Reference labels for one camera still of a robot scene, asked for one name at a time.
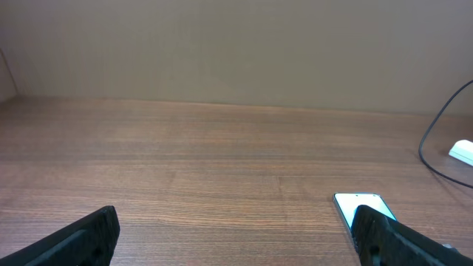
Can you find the blue screen Galaxy smartphone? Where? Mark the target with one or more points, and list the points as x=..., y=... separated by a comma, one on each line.
x=347, y=203

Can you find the white power strip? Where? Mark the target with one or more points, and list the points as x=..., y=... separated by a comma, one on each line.
x=462, y=150

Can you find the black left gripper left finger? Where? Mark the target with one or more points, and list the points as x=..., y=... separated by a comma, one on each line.
x=90, y=241

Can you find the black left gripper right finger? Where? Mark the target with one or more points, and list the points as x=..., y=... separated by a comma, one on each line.
x=380, y=240

